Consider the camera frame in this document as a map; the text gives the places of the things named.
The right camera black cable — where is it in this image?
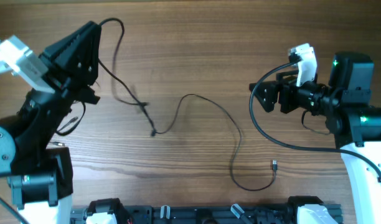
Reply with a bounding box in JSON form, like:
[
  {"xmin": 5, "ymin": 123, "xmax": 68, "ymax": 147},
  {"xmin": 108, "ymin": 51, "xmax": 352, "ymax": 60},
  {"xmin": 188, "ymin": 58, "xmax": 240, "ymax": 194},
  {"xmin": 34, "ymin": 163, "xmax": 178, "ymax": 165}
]
[{"xmin": 248, "ymin": 60, "xmax": 381, "ymax": 200}]

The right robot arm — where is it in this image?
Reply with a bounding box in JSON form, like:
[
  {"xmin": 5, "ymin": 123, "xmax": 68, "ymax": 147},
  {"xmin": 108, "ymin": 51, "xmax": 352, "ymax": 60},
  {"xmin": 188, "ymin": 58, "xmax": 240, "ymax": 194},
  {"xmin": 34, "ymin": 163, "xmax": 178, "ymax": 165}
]
[{"xmin": 249, "ymin": 52, "xmax": 381, "ymax": 223}]

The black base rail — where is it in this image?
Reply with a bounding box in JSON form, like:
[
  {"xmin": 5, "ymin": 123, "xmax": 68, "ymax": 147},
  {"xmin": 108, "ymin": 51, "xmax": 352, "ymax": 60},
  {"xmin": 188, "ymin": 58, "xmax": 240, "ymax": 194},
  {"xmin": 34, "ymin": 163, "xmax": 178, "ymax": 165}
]
[{"xmin": 69, "ymin": 196, "xmax": 344, "ymax": 224}]

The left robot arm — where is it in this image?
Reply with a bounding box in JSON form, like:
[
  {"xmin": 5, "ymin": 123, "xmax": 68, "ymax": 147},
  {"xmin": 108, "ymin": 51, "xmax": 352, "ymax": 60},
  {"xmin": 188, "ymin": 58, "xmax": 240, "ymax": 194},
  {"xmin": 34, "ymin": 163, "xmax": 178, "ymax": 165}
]
[{"xmin": 0, "ymin": 21, "xmax": 101, "ymax": 223}]

